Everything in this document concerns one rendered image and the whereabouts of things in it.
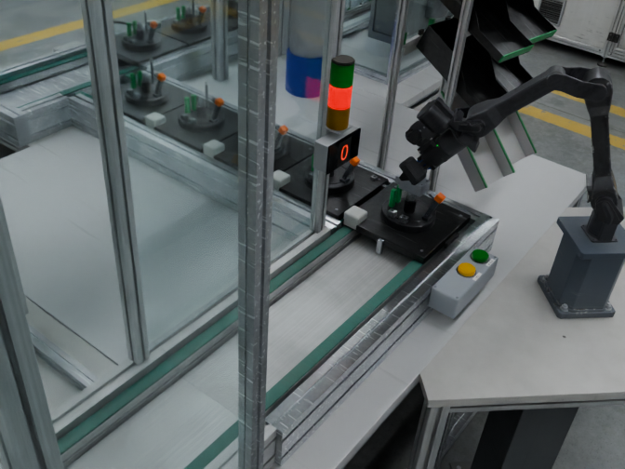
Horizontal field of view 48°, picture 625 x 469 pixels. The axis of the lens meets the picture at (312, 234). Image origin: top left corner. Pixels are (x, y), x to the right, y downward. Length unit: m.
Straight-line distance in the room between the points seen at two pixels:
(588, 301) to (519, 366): 0.27
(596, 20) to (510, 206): 3.77
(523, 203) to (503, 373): 0.71
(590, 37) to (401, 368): 4.55
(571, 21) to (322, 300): 4.53
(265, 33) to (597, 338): 1.27
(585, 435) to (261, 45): 2.24
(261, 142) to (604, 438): 2.19
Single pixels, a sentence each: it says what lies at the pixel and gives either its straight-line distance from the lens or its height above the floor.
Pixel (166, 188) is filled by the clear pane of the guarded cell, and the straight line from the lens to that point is 0.70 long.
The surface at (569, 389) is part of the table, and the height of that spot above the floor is 0.86.
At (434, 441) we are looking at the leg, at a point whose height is 0.69.
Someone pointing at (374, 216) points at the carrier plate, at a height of 0.97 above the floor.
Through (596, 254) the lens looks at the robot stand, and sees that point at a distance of 1.69.
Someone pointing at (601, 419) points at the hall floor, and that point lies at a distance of 2.83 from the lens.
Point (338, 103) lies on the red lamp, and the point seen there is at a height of 1.33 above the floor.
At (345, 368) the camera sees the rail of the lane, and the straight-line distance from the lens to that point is 1.40.
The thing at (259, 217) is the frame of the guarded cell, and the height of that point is 1.51.
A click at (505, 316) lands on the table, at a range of 1.75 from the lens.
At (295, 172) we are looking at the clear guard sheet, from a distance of 1.55.
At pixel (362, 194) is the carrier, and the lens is 1.87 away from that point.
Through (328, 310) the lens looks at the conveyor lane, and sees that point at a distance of 1.58.
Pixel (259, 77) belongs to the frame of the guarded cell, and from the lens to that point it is 0.73.
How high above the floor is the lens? 1.99
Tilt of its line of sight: 37 degrees down
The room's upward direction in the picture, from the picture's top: 5 degrees clockwise
